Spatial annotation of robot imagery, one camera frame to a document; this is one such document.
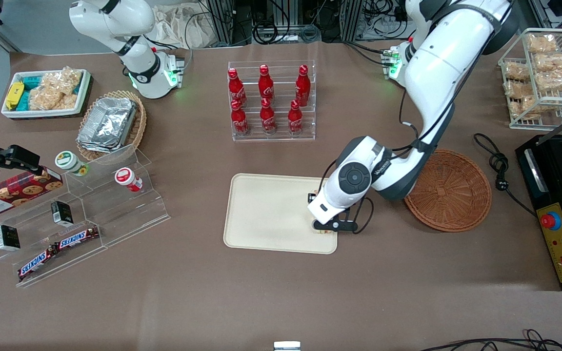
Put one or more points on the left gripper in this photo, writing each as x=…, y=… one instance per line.
x=311, y=198

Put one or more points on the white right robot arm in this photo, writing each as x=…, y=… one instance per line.
x=139, y=73

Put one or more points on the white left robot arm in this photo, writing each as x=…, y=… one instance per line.
x=432, y=73

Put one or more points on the cream plastic tray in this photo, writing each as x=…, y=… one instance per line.
x=266, y=214

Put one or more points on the oval light wicker basket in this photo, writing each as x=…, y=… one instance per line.
x=139, y=122

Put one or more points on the round brown wicker basket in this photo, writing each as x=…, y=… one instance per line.
x=449, y=192

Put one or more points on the red cookie box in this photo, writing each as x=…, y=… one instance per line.
x=12, y=195

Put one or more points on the green lid yogurt cup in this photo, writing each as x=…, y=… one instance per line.
x=69, y=162

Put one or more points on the white rectangular snack bin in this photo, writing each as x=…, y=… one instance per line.
x=42, y=113

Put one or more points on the teal snack packet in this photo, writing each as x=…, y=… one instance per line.
x=31, y=82
x=24, y=100

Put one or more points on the clear bag of puffed snacks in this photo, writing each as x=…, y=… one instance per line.
x=49, y=100
x=64, y=80

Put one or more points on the small black box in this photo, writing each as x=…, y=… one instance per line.
x=61, y=213
x=8, y=238

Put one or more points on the yellow snack packet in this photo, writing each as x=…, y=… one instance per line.
x=14, y=95

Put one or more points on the clear acrylic bottle rack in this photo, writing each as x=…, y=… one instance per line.
x=271, y=138

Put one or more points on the red cola bottle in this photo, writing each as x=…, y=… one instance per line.
x=240, y=119
x=295, y=119
x=266, y=83
x=236, y=87
x=268, y=118
x=303, y=85

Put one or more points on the stack of foil trays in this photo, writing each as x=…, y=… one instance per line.
x=108, y=124

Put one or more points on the snickers chocolate bar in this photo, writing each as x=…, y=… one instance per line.
x=78, y=237
x=37, y=263

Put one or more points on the red lid yogurt cup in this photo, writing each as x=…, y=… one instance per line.
x=126, y=178

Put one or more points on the clear acrylic step shelf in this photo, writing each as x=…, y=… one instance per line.
x=130, y=209

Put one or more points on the small white device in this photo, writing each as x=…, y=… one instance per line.
x=287, y=346

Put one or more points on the beige cloth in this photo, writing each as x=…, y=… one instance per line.
x=183, y=24

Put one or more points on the black countertop appliance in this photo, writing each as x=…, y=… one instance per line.
x=530, y=146

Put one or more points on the clear bag of rice crackers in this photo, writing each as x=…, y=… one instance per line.
x=556, y=82
x=522, y=108
x=542, y=44
x=517, y=90
x=516, y=70
x=554, y=62

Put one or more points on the red emergency stop button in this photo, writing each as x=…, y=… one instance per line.
x=549, y=221

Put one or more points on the aluminium frame with equipment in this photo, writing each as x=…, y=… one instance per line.
x=339, y=19

